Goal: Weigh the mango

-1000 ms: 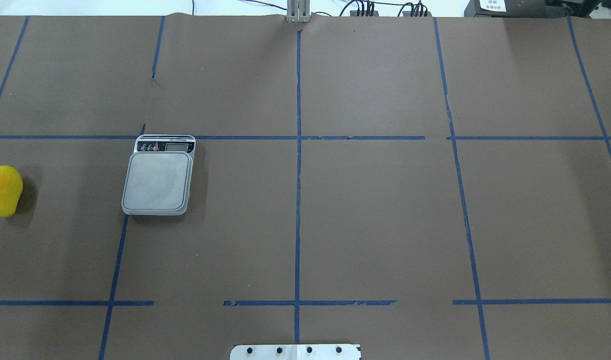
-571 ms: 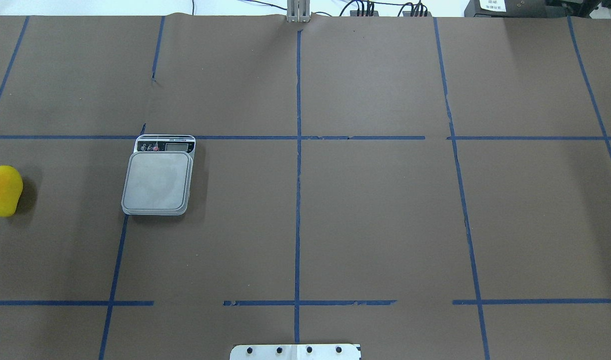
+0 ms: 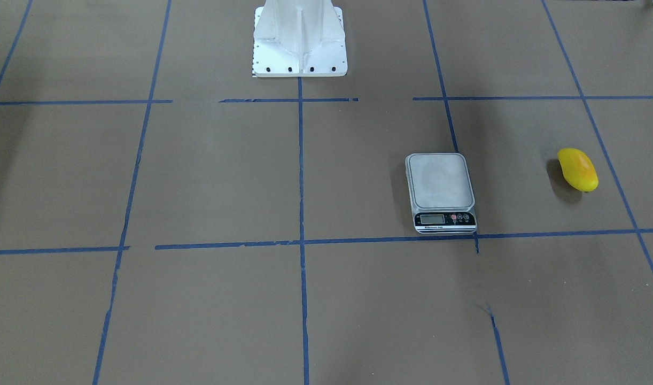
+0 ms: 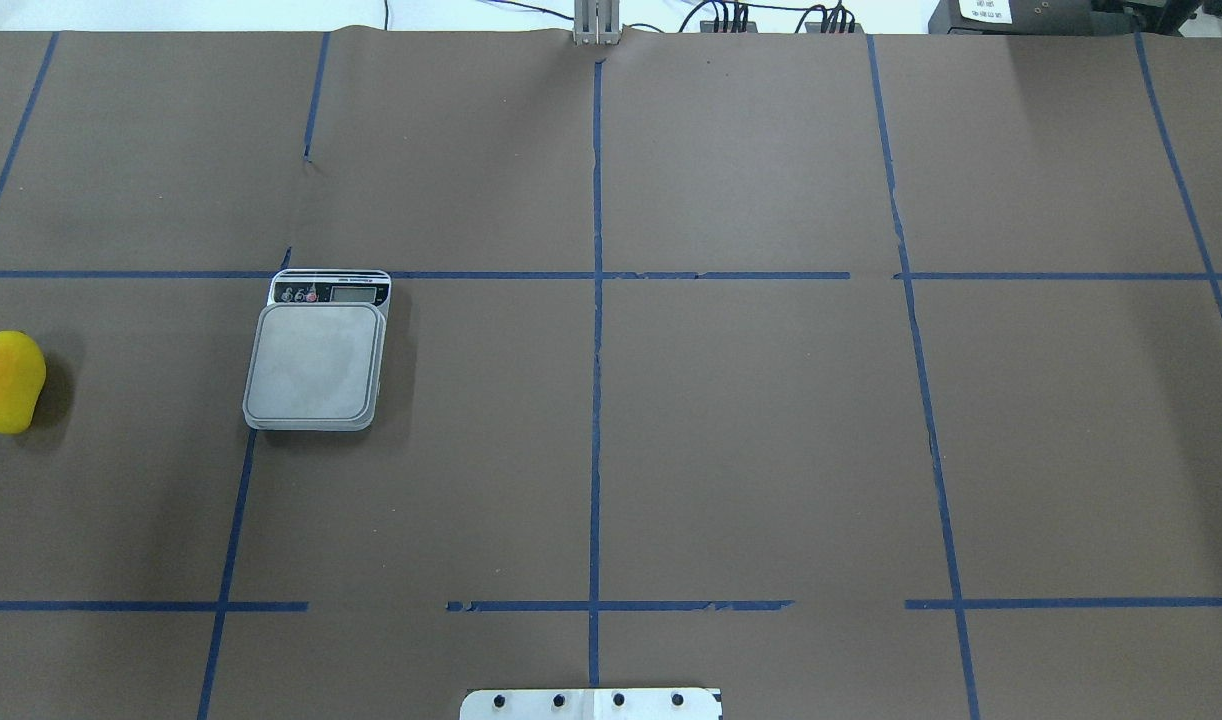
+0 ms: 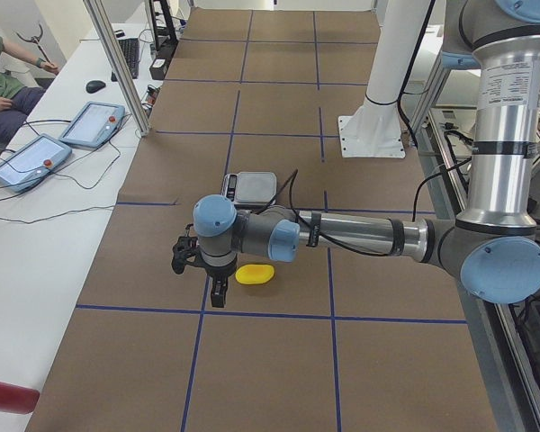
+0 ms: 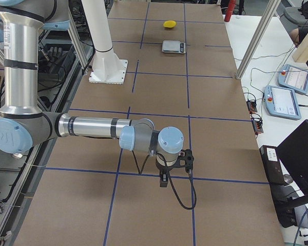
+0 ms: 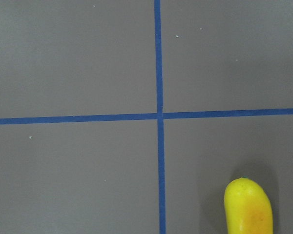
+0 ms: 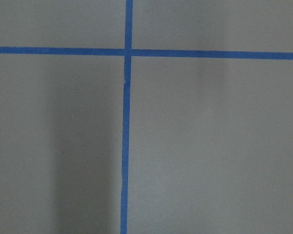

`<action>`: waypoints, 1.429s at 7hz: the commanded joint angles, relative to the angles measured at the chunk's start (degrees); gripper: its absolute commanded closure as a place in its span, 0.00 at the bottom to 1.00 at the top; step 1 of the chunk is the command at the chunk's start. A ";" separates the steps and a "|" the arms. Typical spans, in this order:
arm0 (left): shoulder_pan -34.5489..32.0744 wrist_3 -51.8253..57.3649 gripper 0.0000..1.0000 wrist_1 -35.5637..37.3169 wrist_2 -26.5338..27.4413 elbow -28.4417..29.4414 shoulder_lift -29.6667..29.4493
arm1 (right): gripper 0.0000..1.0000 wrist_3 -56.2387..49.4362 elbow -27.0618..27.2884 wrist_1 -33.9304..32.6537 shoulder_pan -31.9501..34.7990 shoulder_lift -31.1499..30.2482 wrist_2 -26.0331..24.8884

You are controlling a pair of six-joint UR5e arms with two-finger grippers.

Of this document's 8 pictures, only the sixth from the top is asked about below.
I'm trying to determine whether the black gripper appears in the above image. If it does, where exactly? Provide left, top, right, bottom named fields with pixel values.
left=156, top=160, right=180, bottom=188

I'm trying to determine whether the yellow mango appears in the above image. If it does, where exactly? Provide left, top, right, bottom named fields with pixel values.
left=163, top=20, right=177, bottom=29

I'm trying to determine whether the black box with label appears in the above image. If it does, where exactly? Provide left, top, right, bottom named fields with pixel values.
left=259, top=145, right=293, bottom=186

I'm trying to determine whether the silver electronic kitchen scale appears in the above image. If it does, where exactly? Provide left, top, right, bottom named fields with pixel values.
left=162, top=40, right=187, bottom=54

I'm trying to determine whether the black monitor with stand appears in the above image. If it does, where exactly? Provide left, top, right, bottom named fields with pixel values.
left=270, top=119, right=308, bottom=228

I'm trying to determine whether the near blue teach pendant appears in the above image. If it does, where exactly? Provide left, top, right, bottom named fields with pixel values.
left=264, top=86, right=301, bottom=120

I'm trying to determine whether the blue teach pendant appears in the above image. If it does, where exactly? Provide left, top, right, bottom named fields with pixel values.
left=264, top=86, right=301, bottom=120
left=278, top=64, right=308, bottom=94

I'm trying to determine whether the far blue teach pendant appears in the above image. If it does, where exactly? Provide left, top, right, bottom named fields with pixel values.
left=278, top=64, right=308, bottom=94

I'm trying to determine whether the red fire extinguisher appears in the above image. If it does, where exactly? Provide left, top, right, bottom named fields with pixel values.
left=224, top=0, right=237, bottom=22

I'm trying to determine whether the seated person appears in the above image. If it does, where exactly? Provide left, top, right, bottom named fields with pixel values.
left=289, top=15, right=308, bottom=79

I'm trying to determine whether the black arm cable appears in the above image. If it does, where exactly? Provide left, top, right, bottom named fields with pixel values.
left=132, top=151, right=197, bottom=211

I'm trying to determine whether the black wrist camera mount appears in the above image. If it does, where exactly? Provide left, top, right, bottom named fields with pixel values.
left=179, top=149, right=194, bottom=173

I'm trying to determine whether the black cable hub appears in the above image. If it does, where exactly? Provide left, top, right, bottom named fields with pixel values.
left=246, top=100, right=257, bottom=114
left=252, top=118, right=263, bottom=135

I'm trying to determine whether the white camera post base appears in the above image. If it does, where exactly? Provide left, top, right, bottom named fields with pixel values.
left=82, top=0, right=128, bottom=85

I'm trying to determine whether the aluminium frame post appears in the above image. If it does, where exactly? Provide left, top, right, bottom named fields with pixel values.
left=236, top=0, right=281, bottom=80

